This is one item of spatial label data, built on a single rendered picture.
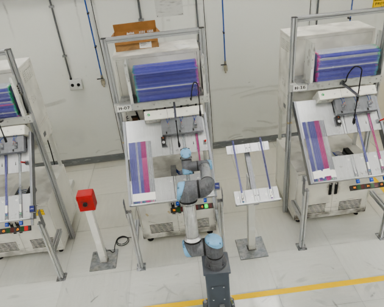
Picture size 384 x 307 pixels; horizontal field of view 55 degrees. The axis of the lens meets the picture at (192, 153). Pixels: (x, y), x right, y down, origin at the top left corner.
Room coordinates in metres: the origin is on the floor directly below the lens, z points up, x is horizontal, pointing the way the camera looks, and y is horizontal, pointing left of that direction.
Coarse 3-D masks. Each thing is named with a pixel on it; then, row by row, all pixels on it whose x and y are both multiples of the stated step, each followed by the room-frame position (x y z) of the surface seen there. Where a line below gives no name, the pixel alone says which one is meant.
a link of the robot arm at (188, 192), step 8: (184, 184) 1.86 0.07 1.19; (192, 184) 1.86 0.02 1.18; (184, 192) 1.82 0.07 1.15; (192, 192) 1.82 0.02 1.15; (184, 200) 1.82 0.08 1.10; (192, 200) 1.81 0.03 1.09; (184, 208) 1.82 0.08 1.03; (192, 208) 1.82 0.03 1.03; (184, 216) 1.82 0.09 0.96; (192, 216) 1.80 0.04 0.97; (192, 224) 1.79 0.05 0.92; (192, 232) 1.78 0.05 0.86; (184, 240) 1.79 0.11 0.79; (192, 240) 1.76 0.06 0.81; (200, 240) 1.78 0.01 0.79; (184, 248) 1.75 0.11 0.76; (192, 248) 1.74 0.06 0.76; (200, 248) 1.75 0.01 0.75; (192, 256) 1.74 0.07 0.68
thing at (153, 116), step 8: (144, 112) 2.79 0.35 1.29; (152, 112) 2.78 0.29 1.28; (160, 112) 2.78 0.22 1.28; (168, 112) 2.78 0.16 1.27; (176, 112) 2.77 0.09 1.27; (184, 112) 2.77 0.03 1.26; (192, 112) 2.76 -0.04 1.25; (144, 120) 2.74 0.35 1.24; (152, 120) 2.75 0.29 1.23; (160, 120) 2.76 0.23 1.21
